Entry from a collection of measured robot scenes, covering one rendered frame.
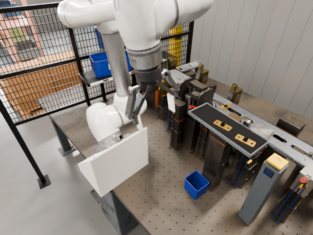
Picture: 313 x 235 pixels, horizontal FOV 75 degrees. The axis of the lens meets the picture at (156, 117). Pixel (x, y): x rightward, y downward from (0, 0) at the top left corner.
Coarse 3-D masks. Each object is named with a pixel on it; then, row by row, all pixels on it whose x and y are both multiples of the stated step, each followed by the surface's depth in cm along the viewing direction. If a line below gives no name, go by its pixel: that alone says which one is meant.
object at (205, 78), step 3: (204, 69) 172; (204, 72) 168; (207, 72) 170; (201, 75) 168; (204, 75) 170; (207, 75) 172; (201, 78) 170; (204, 78) 172; (207, 78) 174; (201, 81) 171; (204, 81) 174
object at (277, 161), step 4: (272, 156) 83; (276, 156) 83; (268, 160) 81; (272, 160) 81; (276, 160) 81; (280, 160) 81; (284, 160) 81; (272, 164) 80; (276, 164) 80; (280, 164) 80; (284, 164) 80; (280, 168) 78
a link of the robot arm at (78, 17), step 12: (72, 0) 80; (180, 0) 47; (192, 0) 49; (204, 0) 51; (72, 12) 75; (84, 12) 70; (96, 12) 68; (108, 12) 67; (180, 12) 49; (192, 12) 51; (204, 12) 55; (72, 24) 80; (84, 24) 75; (180, 24) 52
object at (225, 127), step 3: (216, 120) 100; (213, 123) 99; (216, 123) 99; (219, 123) 99; (222, 123) 97; (219, 126) 97; (222, 126) 97; (225, 126) 97; (228, 126) 97; (225, 129) 95; (228, 129) 95
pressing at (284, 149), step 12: (180, 72) 178; (204, 84) 162; (216, 96) 148; (240, 108) 136; (252, 120) 126; (264, 120) 126; (276, 132) 118; (276, 144) 110; (288, 144) 110; (300, 144) 110; (288, 156) 103; (300, 156) 104; (312, 156) 104
